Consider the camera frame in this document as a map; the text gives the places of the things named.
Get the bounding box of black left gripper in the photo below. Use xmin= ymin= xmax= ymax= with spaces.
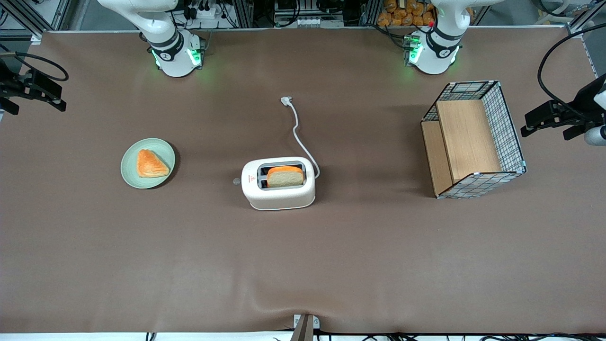
xmin=521 ymin=73 xmax=606 ymax=141

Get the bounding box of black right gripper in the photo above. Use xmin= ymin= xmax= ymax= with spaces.
xmin=0 ymin=57 xmax=67 ymax=116

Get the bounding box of white two-slot toaster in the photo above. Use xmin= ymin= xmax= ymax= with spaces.
xmin=241 ymin=156 xmax=316 ymax=211

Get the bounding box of light wooden shelf insert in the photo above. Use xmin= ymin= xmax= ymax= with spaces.
xmin=421 ymin=99 xmax=503 ymax=197

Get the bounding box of pale green round plate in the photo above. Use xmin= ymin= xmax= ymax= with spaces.
xmin=120 ymin=138 xmax=176 ymax=189

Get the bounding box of orange triangular pastry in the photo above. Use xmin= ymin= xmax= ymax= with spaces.
xmin=137 ymin=149 xmax=170 ymax=179

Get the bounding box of bag of orange bread rolls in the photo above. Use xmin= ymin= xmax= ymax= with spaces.
xmin=377 ymin=0 xmax=436 ymax=27

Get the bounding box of white power strip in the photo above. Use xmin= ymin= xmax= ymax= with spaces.
xmin=187 ymin=0 xmax=231 ymax=20

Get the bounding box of bread slice with orange crust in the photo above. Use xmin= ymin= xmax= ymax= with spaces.
xmin=267 ymin=166 xmax=305 ymax=188

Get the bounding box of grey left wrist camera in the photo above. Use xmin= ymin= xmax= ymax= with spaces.
xmin=584 ymin=124 xmax=606 ymax=147

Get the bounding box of black wire mesh basket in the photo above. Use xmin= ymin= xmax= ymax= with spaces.
xmin=421 ymin=80 xmax=527 ymax=199

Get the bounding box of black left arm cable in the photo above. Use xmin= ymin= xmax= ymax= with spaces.
xmin=537 ymin=23 xmax=606 ymax=120

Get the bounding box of aluminium frame profile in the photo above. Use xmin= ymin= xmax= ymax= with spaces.
xmin=0 ymin=0 xmax=72 ymax=38
xmin=566 ymin=0 xmax=606 ymax=36
xmin=232 ymin=0 xmax=254 ymax=29

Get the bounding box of white toaster power cord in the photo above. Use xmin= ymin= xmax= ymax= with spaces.
xmin=280 ymin=96 xmax=321 ymax=179

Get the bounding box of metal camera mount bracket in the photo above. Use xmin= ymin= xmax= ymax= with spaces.
xmin=293 ymin=314 xmax=321 ymax=341

